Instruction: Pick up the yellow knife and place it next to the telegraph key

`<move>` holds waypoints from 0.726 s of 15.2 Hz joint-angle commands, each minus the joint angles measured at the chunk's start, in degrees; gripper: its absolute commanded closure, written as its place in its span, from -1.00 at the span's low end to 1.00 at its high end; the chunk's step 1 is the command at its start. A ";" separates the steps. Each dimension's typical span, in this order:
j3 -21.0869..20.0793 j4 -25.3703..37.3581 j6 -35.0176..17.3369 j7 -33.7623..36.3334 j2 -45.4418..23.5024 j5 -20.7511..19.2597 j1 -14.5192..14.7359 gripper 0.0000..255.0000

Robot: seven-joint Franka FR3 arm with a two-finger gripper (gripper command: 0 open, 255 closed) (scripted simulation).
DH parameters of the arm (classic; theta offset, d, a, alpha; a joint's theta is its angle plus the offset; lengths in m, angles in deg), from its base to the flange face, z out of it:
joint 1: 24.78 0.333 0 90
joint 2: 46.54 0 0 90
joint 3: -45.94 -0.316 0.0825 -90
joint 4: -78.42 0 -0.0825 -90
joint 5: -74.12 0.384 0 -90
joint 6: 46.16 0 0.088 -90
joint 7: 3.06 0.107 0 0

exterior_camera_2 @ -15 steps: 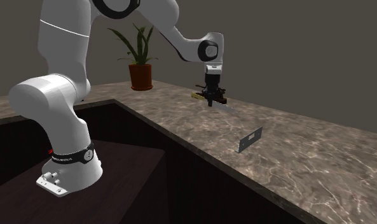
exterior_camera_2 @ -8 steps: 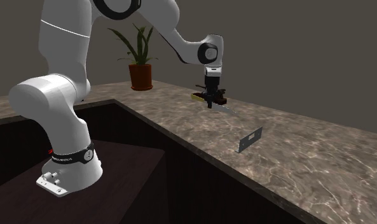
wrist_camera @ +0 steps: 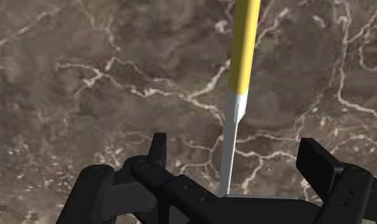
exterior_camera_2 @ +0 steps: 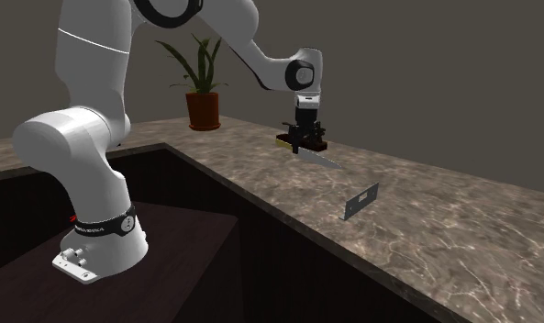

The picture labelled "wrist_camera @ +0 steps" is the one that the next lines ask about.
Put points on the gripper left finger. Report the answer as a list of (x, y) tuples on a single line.
[(120, 192)]

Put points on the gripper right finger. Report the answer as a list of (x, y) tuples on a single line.
[(346, 192)]

